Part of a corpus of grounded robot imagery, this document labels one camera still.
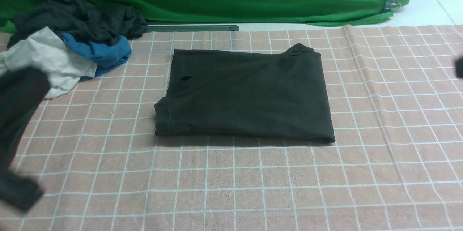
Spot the blue binder clip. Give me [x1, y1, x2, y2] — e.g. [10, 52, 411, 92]
[383, 0, 402, 13]

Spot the blue crumpled garment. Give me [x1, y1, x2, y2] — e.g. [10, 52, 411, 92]
[60, 33, 132, 82]

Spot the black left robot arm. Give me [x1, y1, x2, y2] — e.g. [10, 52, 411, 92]
[0, 67, 51, 213]

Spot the gray metal rail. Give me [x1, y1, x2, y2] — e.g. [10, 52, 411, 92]
[146, 25, 240, 32]

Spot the white crumpled garment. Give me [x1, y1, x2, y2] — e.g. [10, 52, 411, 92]
[0, 27, 97, 99]

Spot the gray long-sleeve top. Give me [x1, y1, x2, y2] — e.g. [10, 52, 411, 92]
[154, 43, 336, 144]

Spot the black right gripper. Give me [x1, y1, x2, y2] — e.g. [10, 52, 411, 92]
[454, 56, 463, 79]

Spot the black crumpled garment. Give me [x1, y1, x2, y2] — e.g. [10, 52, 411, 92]
[7, 0, 148, 48]

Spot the pink checkered tablecloth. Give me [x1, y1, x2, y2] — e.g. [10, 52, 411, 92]
[1, 26, 463, 231]

